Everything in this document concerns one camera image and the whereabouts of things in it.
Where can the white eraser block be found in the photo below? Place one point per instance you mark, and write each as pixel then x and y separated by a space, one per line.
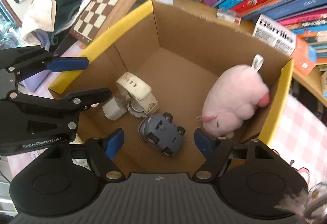
pixel 114 109

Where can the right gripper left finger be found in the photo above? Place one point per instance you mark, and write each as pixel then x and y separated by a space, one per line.
pixel 101 152

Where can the yellow cardboard box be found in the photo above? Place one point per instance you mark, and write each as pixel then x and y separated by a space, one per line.
pixel 153 20

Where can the small red white box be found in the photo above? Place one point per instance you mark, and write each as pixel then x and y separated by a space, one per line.
pixel 229 16

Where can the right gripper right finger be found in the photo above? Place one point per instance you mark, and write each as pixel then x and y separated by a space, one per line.
pixel 215 152

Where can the pink plush pig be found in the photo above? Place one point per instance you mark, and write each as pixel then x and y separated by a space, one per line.
pixel 234 98

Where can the white orange box on shelf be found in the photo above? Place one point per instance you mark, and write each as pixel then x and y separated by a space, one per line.
pixel 287 42

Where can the grey toy car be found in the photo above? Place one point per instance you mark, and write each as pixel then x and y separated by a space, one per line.
pixel 161 132

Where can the pile of clothes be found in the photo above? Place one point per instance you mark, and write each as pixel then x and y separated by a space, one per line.
pixel 45 19

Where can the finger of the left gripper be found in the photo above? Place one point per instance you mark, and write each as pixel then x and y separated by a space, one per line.
pixel 18 64
pixel 75 102

